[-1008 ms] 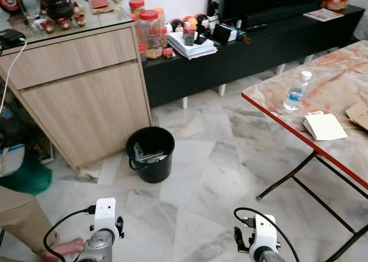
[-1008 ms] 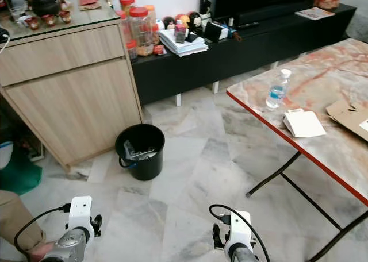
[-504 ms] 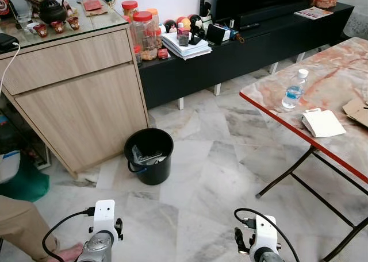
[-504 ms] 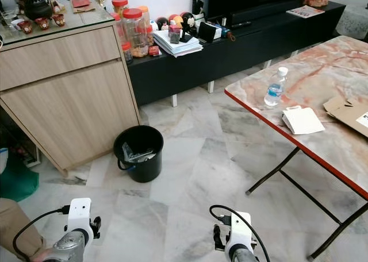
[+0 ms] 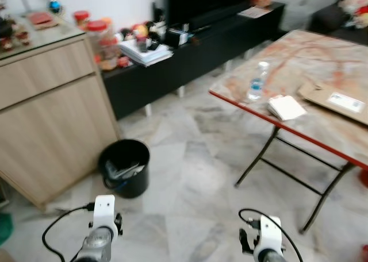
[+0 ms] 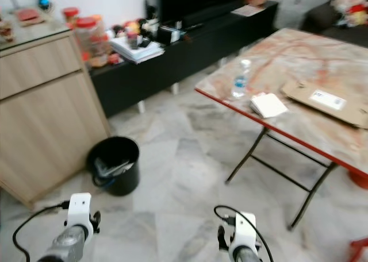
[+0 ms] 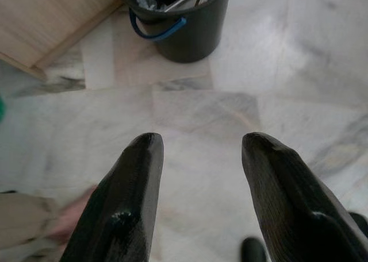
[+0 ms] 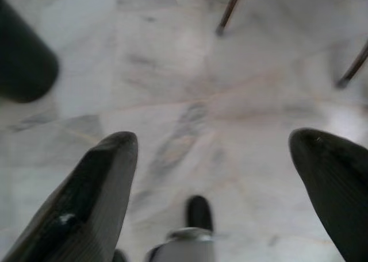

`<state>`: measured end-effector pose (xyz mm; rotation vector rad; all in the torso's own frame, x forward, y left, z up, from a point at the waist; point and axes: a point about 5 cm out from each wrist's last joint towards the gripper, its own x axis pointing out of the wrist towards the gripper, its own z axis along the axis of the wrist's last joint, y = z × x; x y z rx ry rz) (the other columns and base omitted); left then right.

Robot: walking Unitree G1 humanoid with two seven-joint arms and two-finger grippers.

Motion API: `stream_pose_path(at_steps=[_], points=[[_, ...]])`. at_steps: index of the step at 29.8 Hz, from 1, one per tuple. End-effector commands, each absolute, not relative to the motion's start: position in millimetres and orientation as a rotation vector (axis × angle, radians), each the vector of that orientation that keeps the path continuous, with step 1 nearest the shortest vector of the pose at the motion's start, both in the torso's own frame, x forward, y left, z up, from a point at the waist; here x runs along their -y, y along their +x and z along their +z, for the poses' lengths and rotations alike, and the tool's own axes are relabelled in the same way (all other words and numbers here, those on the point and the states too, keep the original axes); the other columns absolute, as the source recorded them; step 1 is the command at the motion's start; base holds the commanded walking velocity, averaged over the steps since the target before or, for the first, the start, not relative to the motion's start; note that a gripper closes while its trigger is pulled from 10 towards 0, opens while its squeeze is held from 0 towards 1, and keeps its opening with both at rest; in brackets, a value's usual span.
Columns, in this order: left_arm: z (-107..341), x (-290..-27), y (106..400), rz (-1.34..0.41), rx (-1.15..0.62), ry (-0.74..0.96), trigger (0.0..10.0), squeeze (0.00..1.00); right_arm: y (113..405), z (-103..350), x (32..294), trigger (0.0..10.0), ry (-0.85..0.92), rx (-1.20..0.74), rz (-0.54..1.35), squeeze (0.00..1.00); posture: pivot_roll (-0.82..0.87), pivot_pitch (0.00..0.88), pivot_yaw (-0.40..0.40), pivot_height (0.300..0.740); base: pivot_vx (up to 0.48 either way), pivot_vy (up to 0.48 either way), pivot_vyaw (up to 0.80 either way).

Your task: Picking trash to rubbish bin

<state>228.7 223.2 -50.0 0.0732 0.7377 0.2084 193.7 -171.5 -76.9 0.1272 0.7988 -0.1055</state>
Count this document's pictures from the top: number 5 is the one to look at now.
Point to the dark grey sofa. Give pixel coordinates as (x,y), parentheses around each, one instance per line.
(333,26)

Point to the black rubbish bin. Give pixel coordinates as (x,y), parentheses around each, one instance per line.
(129,187)

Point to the red white magazine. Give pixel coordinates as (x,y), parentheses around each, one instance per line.
(254,12)

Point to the clear plastic water bottle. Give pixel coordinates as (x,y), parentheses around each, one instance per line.
(257,84)

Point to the white paper stack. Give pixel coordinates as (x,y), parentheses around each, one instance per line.
(146,52)

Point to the red plastic stool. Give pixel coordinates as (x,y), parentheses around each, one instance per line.
(364,177)

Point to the light wooden cabinet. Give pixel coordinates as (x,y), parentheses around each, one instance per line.
(52,118)

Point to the small white box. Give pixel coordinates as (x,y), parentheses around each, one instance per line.
(183,38)

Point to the marble top folding table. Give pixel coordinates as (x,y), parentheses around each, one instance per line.
(310,61)

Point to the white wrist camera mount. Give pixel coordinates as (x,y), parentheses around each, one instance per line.
(269,233)
(104,213)

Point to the green plastic object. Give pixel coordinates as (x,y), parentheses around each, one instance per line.
(4,227)

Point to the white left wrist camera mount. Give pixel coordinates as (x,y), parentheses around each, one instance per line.
(104,213)

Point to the white tissue pack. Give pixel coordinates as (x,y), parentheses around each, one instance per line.
(286,107)

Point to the black TV console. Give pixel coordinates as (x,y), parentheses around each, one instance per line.
(201,61)

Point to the grey crumpled trash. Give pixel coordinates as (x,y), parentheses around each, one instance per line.
(123,170)

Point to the flat red box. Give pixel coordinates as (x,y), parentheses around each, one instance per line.
(41,19)

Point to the small red lid jar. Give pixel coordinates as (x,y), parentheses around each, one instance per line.
(81,19)

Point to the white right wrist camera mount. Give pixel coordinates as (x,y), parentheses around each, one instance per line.
(269,233)

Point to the large red lid jar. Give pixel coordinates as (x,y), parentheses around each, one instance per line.
(103,43)

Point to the black television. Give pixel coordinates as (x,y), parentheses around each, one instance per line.
(201,3)

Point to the blue ornament figurine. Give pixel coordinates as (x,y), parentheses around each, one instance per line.
(54,6)

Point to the brown cardboard envelope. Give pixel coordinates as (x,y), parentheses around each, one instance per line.
(333,101)

